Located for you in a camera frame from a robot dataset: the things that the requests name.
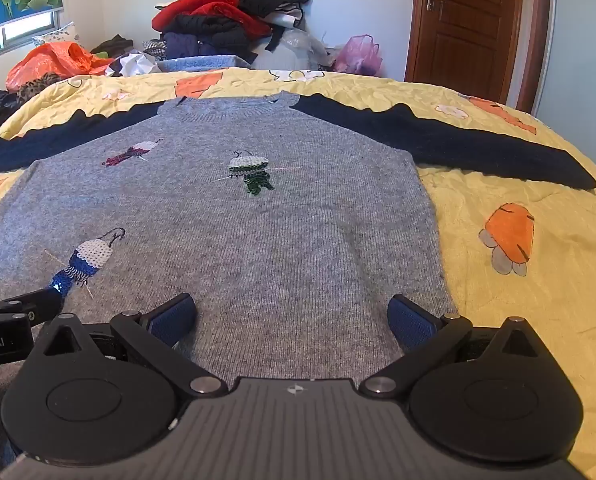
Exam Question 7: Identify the clear plastic bag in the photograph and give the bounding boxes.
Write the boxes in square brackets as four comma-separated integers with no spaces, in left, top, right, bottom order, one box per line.
[252,27,331,71]

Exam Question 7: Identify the window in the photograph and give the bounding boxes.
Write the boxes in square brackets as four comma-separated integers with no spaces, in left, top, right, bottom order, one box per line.
[0,10,63,63]

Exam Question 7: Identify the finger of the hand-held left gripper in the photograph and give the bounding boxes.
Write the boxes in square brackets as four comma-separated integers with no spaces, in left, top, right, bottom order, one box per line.
[0,287,65,329]

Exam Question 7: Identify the yellow printed blanket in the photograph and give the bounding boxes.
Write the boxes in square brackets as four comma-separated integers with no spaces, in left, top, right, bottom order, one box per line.
[0,67,596,476]

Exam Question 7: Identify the light blue towel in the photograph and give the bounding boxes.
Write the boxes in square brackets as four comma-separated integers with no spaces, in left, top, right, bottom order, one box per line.
[157,53,253,73]

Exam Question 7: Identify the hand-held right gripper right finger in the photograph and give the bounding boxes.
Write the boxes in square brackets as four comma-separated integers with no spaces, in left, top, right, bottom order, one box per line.
[360,295,554,399]

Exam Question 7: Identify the grey sweater with navy sleeves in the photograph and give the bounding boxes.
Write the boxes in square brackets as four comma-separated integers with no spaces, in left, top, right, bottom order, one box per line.
[0,91,596,386]

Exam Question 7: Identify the red garment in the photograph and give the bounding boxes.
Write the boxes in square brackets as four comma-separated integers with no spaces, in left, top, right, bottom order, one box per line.
[151,0,273,37]

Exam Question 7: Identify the brown wooden door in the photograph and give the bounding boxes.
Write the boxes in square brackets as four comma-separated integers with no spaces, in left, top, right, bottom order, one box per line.
[404,0,539,111]

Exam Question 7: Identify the dark patterned clothes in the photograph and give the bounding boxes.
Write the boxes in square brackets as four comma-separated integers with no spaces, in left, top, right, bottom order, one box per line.
[0,72,61,136]

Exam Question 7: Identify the orange plastic bag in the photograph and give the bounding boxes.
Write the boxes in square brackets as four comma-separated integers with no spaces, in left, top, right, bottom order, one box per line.
[5,41,115,92]

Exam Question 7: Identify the pink plastic bag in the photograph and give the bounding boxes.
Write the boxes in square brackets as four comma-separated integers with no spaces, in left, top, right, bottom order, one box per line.
[334,34,383,77]

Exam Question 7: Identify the pile of dark clothes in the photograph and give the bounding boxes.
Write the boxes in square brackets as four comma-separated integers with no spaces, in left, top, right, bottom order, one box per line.
[153,0,313,63]

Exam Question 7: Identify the white patterned pillow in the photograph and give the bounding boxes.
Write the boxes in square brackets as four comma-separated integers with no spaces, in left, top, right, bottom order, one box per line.
[32,21,81,47]

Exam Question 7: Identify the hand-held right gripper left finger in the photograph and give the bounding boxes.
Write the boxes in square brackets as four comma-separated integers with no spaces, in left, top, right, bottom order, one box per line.
[27,293,229,399]

